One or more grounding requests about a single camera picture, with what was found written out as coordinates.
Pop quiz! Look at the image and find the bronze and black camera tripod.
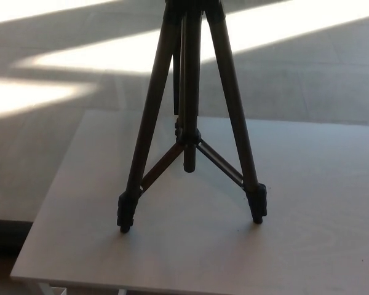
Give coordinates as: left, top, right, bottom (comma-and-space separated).
116, 0, 269, 234

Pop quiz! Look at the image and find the black vertical post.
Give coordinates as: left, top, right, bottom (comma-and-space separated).
172, 51, 181, 116

